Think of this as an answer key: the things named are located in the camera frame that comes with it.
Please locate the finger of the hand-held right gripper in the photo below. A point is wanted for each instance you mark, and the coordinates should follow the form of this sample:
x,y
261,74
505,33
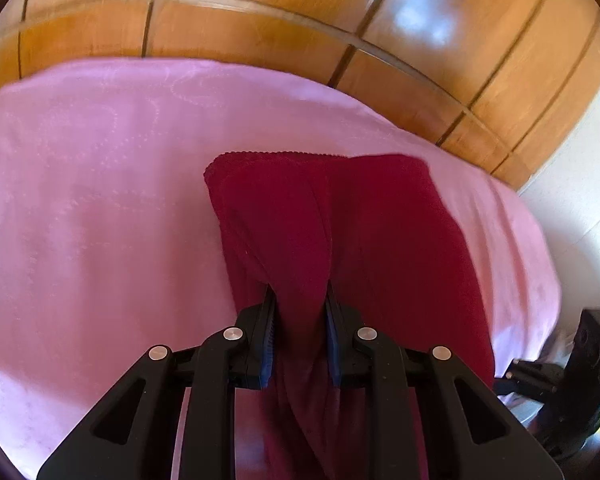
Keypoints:
x,y
532,377

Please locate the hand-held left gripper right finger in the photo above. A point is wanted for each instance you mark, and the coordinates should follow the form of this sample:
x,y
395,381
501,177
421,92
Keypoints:
x,y
333,355

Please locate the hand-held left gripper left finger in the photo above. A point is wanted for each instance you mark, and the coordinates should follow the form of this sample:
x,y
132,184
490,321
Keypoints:
x,y
267,355

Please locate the dark red cloth garment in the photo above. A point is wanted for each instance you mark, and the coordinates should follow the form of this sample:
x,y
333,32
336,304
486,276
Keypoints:
x,y
385,230

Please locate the pink bed sheet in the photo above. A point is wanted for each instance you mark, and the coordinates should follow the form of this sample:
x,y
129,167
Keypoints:
x,y
105,185

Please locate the wooden panelled wardrobe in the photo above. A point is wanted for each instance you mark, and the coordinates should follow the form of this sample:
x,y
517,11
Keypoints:
x,y
280,25

